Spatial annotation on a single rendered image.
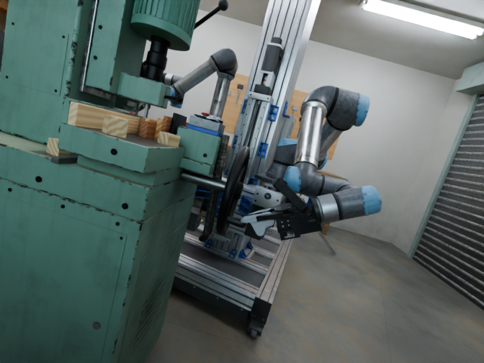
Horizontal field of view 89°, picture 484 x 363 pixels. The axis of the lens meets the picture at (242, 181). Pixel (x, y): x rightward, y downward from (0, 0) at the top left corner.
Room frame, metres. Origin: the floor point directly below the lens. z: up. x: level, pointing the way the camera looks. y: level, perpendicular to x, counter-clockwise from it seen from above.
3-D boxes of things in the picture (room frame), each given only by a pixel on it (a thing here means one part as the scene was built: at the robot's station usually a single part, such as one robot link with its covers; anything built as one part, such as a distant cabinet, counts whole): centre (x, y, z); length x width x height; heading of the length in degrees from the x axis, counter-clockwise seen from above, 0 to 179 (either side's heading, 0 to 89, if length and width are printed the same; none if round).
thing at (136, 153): (0.83, 0.25, 0.87); 0.61 x 0.30 x 0.06; 176
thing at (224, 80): (1.63, 0.28, 1.19); 0.15 x 0.12 x 0.55; 179
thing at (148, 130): (0.82, 0.30, 0.92); 0.23 x 0.02 x 0.05; 176
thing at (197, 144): (0.82, 0.16, 0.91); 0.15 x 0.14 x 0.09; 176
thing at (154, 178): (0.80, 0.30, 0.82); 0.40 x 0.21 x 0.04; 176
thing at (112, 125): (0.58, 0.32, 0.92); 0.05 x 0.04 x 0.04; 43
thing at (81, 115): (0.84, 0.37, 0.92); 0.60 x 0.02 x 0.05; 176
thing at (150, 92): (0.80, 0.38, 1.03); 0.14 x 0.07 x 0.09; 86
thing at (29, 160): (0.81, 0.48, 0.76); 0.57 x 0.45 x 0.09; 86
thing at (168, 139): (0.69, 0.23, 0.92); 0.05 x 0.04 x 0.03; 57
